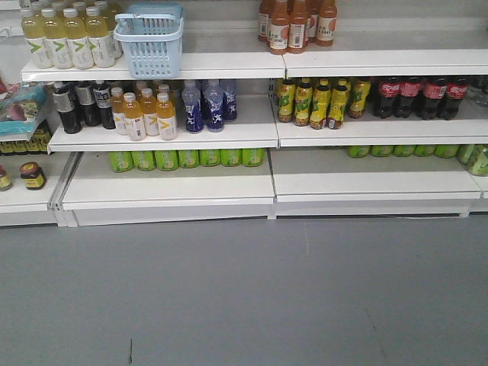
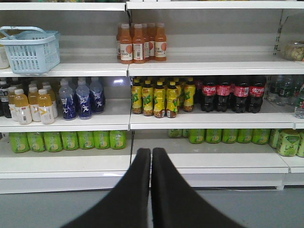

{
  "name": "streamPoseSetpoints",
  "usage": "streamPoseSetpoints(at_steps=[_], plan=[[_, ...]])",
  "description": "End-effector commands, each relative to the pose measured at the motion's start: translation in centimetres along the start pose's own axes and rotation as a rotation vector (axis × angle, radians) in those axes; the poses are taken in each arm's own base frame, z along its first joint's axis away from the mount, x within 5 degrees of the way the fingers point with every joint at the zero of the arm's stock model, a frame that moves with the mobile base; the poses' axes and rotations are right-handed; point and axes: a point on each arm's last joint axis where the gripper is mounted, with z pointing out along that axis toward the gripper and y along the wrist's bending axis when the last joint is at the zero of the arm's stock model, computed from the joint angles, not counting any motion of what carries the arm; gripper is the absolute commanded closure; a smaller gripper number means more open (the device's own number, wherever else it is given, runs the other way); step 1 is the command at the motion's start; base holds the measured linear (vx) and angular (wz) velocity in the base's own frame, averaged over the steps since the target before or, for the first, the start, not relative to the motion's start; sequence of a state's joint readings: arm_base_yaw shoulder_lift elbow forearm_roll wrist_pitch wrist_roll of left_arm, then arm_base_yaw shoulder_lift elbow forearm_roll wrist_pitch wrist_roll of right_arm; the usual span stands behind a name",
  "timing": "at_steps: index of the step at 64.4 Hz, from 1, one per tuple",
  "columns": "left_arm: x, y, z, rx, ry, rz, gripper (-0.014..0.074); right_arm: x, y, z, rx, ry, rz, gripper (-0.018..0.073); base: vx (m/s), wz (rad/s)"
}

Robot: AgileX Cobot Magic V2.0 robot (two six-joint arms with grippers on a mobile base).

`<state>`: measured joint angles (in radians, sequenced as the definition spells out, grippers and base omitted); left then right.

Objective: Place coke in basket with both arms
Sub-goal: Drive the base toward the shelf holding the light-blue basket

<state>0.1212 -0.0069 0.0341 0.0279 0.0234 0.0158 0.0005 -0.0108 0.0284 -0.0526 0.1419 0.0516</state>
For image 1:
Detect light blue plastic basket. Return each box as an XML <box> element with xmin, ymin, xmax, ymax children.
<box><xmin>114</xmin><ymin>2</ymin><xmax>184</xmax><ymax>79</ymax></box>

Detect green drink bottle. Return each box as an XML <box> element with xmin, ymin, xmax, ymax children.
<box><xmin>108</xmin><ymin>151</ymin><xmax>134</xmax><ymax>173</ymax></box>
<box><xmin>242</xmin><ymin>148</ymin><xmax>265</xmax><ymax>167</ymax></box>
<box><xmin>154</xmin><ymin>150</ymin><xmax>179</xmax><ymax>171</ymax></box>
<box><xmin>131</xmin><ymin>151</ymin><xmax>156</xmax><ymax>172</ymax></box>
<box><xmin>199</xmin><ymin>149</ymin><xmax>221</xmax><ymax>167</ymax></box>
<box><xmin>178</xmin><ymin>149</ymin><xmax>200</xmax><ymax>169</ymax></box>
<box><xmin>220</xmin><ymin>149</ymin><xmax>242</xmax><ymax>167</ymax></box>

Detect blue sports drink bottle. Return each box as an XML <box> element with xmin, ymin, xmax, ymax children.
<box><xmin>204</xmin><ymin>80</ymin><xmax>224</xmax><ymax>133</ymax></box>
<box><xmin>182</xmin><ymin>79</ymin><xmax>204</xmax><ymax>133</ymax></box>
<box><xmin>220</xmin><ymin>79</ymin><xmax>237</xmax><ymax>121</ymax></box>

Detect yellow lemon tea bottle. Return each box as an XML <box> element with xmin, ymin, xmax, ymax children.
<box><xmin>347</xmin><ymin>77</ymin><xmax>371</xmax><ymax>119</ymax></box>
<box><xmin>310</xmin><ymin>79</ymin><xmax>331</xmax><ymax>130</ymax></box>
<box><xmin>278</xmin><ymin>79</ymin><xmax>296</xmax><ymax>123</ymax></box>
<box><xmin>294</xmin><ymin>77</ymin><xmax>313</xmax><ymax>127</ymax></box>
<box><xmin>326</xmin><ymin>78</ymin><xmax>348</xmax><ymax>130</ymax></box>

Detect orange juice bottle white label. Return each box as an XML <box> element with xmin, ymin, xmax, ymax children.
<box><xmin>111</xmin><ymin>87</ymin><xmax>127</xmax><ymax>136</ymax></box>
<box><xmin>140</xmin><ymin>88</ymin><xmax>159</xmax><ymax>136</ymax></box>
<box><xmin>156</xmin><ymin>92</ymin><xmax>177</xmax><ymax>140</ymax></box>
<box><xmin>123</xmin><ymin>92</ymin><xmax>146</xmax><ymax>141</ymax></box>

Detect white metal shelving unit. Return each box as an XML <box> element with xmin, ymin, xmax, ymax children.
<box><xmin>1</xmin><ymin>1</ymin><xmax>487</xmax><ymax>227</ymax></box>

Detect orange C100 drink bottle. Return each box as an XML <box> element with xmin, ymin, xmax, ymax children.
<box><xmin>287</xmin><ymin>0</ymin><xmax>308</xmax><ymax>54</ymax></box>
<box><xmin>316</xmin><ymin>0</ymin><xmax>337</xmax><ymax>47</ymax></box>
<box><xmin>270</xmin><ymin>0</ymin><xmax>289</xmax><ymax>55</ymax></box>

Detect dark drink bottle blue label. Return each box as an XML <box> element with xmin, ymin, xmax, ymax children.
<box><xmin>93</xmin><ymin>80</ymin><xmax>115</xmax><ymax>130</ymax></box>

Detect plastic cola bottle red label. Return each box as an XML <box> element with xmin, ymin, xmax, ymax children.
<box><xmin>417</xmin><ymin>75</ymin><xmax>448</xmax><ymax>120</ymax></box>
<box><xmin>393</xmin><ymin>76</ymin><xmax>422</xmax><ymax>118</ymax></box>
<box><xmin>373</xmin><ymin>75</ymin><xmax>402</xmax><ymax>119</ymax></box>
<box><xmin>437</xmin><ymin>75</ymin><xmax>469</xmax><ymax>120</ymax></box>

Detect dark drink bottle grey label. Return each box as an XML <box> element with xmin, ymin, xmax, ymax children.
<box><xmin>53</xmin><ymin>81</ymin><xmax>82</xmax><ymax>134</ymax></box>
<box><xmin>75</xmin><ymin>81</ymin><xmax>101</xmax><ymax>127</ymax></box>

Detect pale yellow juice bottle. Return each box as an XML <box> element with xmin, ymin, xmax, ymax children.
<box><xmin>85</xmin><ymin>6</ymin><xmax>115</xmax><ymax>68</ymax></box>
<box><xmin>21</xmin><ymin>8</ymin><xmax>53</xmax><ymax>69</ymax></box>
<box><xmin>41</xmin><ymin>8</ymin><xmax>74</xmax><ymax>69</ymax></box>
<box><xmin>63</xmin><ymin>8</ymin><xmax>95</xmax><ymax>69</ymax></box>

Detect red lidded sauce jar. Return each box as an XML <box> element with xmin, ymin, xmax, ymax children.
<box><xmin>0</xmin><ymin>165</ymin><xmax>13</xmax><ymax>191</ymax></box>
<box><xmin>19</xmin><ymin>162</ymin><xmax>47</xmax><ymax>190</ymax></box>

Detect teal snack bag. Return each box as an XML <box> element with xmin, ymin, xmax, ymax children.
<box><xmin>1</xmin><ymin>82</ymin><xmax>53</xmax><ymax>142</ymax></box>

